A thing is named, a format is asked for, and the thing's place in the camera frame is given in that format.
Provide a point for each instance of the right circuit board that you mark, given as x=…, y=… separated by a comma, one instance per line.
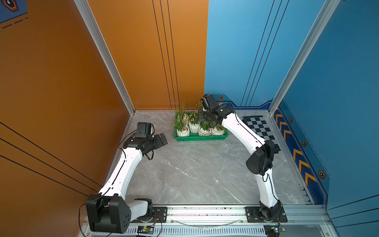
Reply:
x=273, y=231

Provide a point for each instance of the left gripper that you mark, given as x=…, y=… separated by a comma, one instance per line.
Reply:
x=159, y=142

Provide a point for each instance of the left green circuit board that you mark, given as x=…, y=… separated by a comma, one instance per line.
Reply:
x=145, y=230

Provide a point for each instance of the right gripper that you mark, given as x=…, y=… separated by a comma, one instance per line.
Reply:
x=201, y=115

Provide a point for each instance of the orange flower pot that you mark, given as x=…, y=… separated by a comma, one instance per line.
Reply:
x=217, y=129

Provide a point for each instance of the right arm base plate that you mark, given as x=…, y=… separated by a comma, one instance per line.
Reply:
x=255, y=214

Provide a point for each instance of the green plastic storage tray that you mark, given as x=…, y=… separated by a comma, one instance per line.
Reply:
x=196, y=137

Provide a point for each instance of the black white chessboard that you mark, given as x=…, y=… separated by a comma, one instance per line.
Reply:
x=259, y=125

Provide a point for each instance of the aluminium front rail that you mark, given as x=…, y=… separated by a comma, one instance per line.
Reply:
x=228, y=214

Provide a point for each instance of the pink flower pot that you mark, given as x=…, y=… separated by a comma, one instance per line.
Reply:
x=200, y=106
x=204, y=128
x=194, y=122

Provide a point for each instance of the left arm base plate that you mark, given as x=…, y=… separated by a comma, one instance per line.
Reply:
x=158, y=211

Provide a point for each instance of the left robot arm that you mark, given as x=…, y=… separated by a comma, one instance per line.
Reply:
x=108, y=212

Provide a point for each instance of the red flower pot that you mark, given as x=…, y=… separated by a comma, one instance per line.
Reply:
x=181, y=127
x=181, y=114

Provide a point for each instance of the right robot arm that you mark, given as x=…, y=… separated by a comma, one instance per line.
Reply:
x=260, y=162

